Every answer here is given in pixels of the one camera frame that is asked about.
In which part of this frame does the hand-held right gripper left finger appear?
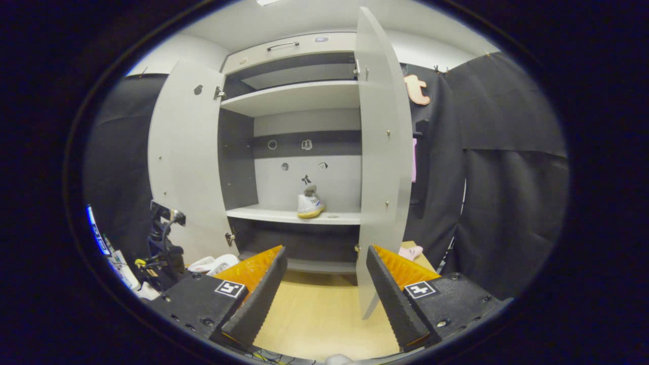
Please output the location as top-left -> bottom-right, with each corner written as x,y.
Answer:
152,245 -> 288,353

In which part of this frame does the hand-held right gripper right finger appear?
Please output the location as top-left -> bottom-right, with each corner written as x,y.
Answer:
366,245 -> 510,354

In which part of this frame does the white shoe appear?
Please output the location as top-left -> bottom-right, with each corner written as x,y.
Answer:
297,185 -> 326,219
187,253 -> 240,277

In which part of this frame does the white cabinet door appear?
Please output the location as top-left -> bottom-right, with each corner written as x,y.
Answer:
148,61 -> 239,264
354,6 -> 414,320

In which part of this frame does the white shoe cabinet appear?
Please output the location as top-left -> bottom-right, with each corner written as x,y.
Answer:
218,31 -> 363,277

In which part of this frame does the white cabinet drawer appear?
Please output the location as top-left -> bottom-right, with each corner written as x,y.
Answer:
222,32 -> 357,75

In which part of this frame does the black backdrop cloth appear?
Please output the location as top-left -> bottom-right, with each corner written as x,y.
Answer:
401,51 -> 571,301
84,74 -> 170,284

